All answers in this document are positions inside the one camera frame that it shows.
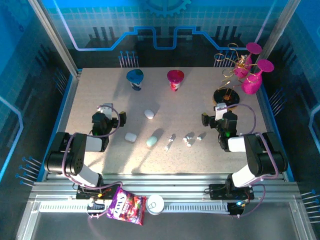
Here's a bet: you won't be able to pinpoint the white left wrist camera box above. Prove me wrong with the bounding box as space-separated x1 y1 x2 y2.
102 102 114 119

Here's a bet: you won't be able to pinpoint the small controller board box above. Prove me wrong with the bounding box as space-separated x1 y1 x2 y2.
228 201 245 217
86 199 106 214

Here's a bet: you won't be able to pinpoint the purple candy bag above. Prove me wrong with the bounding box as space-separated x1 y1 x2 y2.
106 186 148 226

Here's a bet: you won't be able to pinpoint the blue lid yogurt cup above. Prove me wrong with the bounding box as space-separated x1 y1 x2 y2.
126 69 145 92

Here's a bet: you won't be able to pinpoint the gold wire glass rack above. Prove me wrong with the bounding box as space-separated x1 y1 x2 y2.
213 42 261 111

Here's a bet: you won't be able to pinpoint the white slotted cable duct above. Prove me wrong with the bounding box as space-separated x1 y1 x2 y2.
38 202 231 214

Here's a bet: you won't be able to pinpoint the pink lid yogurt cup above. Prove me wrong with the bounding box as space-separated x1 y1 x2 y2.
166 69 185 92

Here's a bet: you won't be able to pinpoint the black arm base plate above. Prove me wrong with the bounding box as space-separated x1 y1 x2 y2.
73 183 112 201
208 183 255 201

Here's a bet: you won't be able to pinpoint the white rectangular earbud case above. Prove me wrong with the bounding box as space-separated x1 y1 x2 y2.
124 132 138 143

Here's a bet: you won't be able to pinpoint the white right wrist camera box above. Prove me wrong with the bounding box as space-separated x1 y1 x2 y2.
213 102 229 121

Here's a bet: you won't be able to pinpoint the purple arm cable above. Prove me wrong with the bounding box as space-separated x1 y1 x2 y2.
62 103 124 221
219 103 280 220

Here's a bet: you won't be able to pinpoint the aluminium frame post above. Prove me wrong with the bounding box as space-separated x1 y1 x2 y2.
27 0 82 77
254 0 302 63

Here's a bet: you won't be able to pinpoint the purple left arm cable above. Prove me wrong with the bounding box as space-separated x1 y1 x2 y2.
62 103 124 221

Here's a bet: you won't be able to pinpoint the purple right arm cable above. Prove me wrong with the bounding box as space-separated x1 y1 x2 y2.
219 103 280 220

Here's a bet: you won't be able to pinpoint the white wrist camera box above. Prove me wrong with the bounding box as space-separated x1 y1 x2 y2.
102 102 114 119
213 102 229 121

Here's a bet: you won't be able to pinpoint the white round tin can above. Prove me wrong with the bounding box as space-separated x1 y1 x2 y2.
145 194 165 216

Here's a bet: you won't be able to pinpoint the pink wine glass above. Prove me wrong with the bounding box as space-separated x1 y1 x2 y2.
233 42 263 79
240 59 275 95

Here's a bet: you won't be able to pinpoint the aluminium front frame rails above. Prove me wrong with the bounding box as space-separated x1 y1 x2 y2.
29 173 301 201

